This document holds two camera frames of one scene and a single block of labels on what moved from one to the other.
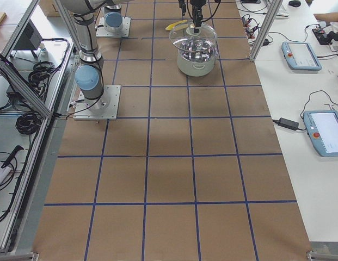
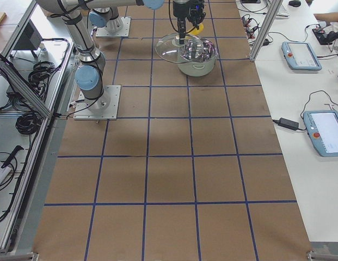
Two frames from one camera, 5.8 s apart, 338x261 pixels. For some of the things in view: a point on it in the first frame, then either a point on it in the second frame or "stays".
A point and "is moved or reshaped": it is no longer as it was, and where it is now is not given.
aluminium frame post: x=275 y=7 stays
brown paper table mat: x=192 y=169 stays
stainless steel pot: x=196 y=57 stays
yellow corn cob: x=170 y=26 is moved or reshaped
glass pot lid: x=184 y=37 -> x=169 y=49
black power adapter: x=287 y=123 stays
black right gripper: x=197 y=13 -> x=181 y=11
